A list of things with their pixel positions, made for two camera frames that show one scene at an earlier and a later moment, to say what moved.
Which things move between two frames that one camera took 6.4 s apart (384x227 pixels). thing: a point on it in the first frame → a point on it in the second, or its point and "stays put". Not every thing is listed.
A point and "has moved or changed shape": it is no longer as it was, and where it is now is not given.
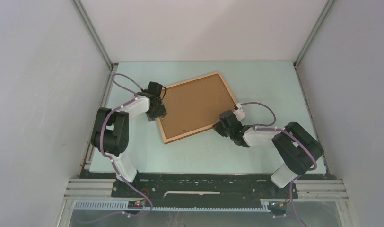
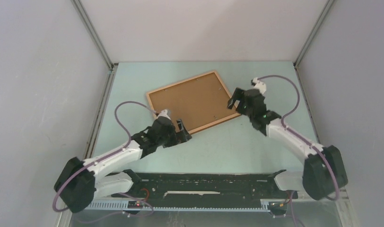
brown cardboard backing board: (195, 105) stays put
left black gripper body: (155, 113) → (166, 141)
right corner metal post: (327, 6) stays put
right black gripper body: (221, 129) → (242, 109)
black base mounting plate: (202, 189) stays put
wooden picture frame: (174, 138) has moved or changed shape
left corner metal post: (112, 65) stays put
